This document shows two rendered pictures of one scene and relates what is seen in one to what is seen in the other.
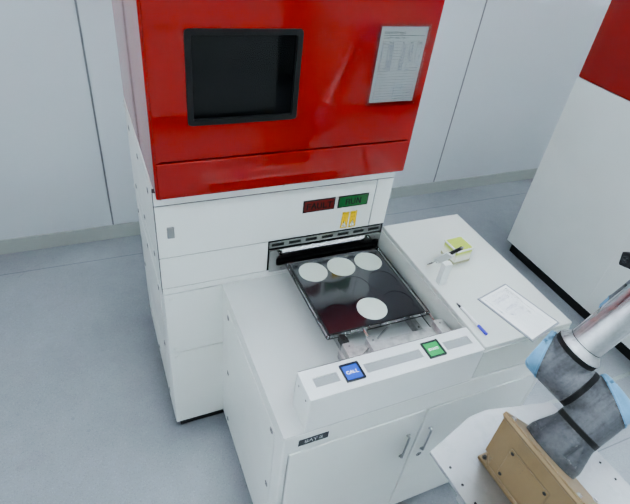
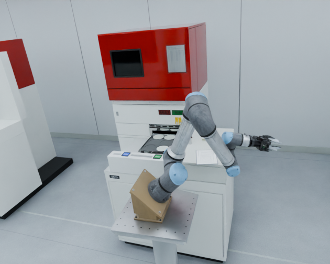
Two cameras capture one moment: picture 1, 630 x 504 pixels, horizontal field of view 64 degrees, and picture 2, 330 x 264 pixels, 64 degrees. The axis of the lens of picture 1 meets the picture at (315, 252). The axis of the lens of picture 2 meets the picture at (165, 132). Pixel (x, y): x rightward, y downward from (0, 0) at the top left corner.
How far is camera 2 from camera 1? 1.72 m
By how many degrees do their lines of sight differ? 44
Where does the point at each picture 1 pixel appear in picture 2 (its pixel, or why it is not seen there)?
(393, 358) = (142, 155)
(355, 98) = (163, 70)
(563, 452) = (151, 185)
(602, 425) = (164, 177)
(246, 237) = (140, 120)
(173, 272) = (120, 128)
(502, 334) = (188, 160)
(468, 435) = not seen: hidden behind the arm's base
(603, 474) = (185, 217)
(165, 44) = (106, 54)
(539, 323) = (208, 161)
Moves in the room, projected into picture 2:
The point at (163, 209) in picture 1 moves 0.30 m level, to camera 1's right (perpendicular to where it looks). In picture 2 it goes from (114, 105) to (133, 110)
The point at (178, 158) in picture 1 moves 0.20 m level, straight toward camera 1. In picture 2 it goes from (112, 87) to (98, 93)
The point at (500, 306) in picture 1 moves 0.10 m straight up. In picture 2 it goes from (200, 154) to (200, 141)
